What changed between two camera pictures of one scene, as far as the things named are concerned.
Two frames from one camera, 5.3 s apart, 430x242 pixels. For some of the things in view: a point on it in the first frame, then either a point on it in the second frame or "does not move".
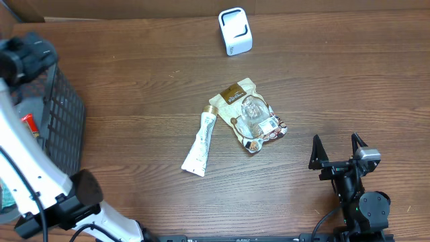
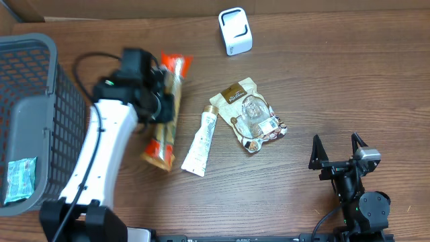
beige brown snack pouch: [252, 117] does not move
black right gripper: [332, 167] does not move
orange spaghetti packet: [29, 119] -> [158, 148]
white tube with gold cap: [196, 160] does not move
